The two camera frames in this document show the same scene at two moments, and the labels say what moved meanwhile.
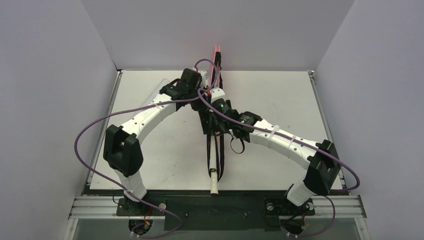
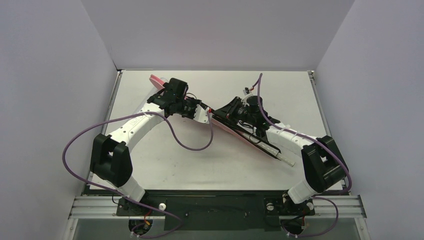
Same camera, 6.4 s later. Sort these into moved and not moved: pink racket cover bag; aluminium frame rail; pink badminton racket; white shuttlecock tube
Moved: pink badminton racket; pink racket cover bag
Not moved: white shuttlecock tube; aluminium frame rail
